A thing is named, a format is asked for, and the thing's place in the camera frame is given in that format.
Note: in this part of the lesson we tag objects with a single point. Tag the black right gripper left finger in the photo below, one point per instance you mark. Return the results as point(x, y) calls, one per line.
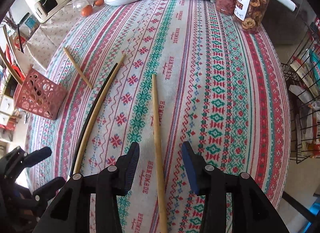
point(126, 167)

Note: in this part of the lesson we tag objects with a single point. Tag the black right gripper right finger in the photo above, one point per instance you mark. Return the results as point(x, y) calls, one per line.
point(194, 165)

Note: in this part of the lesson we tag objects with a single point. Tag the pink perforated utensil basket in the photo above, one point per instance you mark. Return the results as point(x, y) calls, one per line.
point(39, 95)

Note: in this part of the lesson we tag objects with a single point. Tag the short bamboo chopstick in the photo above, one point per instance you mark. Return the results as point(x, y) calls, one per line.
point(77, 68)

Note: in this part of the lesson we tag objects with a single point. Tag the patterned striped tablecloth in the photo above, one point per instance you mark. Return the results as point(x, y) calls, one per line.
point(219, 88)

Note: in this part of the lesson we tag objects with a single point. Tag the white floral table cover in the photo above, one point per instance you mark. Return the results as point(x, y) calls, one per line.
point(47, 38)

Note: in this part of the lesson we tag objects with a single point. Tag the glass jar with tomatoes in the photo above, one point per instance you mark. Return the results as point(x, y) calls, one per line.
point(87, 7)

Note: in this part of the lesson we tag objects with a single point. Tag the dried fruit slices jar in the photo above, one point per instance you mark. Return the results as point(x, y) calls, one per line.
point(248, 14)

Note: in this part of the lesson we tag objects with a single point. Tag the black wire vegetable rack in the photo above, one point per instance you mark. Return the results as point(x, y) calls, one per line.
point(301, 73)

